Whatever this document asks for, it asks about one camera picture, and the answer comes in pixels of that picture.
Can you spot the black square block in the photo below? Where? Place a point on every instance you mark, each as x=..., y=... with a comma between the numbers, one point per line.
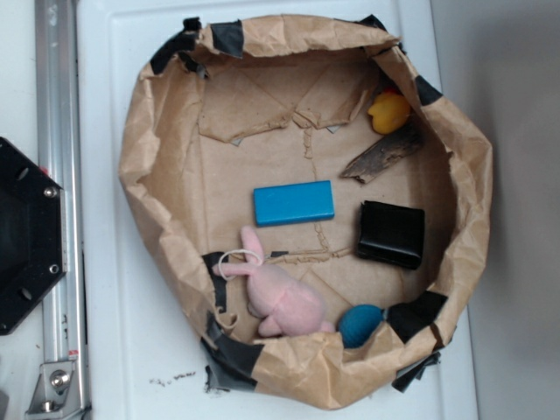
x=391, y=234

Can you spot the blue ribbed ball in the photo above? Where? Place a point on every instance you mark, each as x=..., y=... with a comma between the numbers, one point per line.
x=358, y=323

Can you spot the aluminium extrusion rail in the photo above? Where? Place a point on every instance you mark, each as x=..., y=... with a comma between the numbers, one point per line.
x=64, y=307

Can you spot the brown paper bag bin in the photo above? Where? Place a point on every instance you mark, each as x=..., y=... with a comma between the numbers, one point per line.
x=223, y=109

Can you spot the white tray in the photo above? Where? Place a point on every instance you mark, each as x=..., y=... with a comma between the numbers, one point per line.
x=145, y=361

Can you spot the yellow rubber duck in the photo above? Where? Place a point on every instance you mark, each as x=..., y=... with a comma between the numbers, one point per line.
x=389, y=111

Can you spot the pink plush bunny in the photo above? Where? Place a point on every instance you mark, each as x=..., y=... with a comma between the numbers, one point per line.
x=285, y=306

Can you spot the brown wood bark piece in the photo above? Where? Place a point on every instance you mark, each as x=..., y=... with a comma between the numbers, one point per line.
x=385, y=153

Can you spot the metal corner bracket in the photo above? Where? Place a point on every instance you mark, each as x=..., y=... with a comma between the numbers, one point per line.
x=57, y=392

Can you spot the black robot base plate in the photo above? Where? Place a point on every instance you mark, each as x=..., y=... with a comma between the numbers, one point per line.
x=32, y=259

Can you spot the blue rectangular block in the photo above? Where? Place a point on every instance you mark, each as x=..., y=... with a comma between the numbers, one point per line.
x=295, y=203

